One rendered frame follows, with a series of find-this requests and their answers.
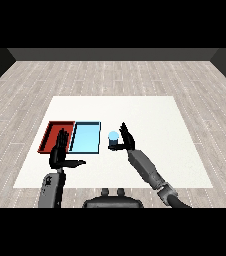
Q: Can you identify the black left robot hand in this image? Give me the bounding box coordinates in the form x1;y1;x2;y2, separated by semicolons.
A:
48;128;87;170

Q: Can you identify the small blue can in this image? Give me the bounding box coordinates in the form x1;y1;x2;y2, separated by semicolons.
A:
107;130;120;150

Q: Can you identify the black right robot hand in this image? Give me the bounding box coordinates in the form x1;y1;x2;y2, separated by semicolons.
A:
108;122;136;152

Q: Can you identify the red shallow open box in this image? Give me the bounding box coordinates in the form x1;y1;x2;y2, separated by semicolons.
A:
37;120;76;155

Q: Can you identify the light blue shallow open box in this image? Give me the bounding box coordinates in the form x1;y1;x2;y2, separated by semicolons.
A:
67;121;102;155

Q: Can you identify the dark grey robot body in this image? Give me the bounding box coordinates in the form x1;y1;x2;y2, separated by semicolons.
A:
82;188;145;209

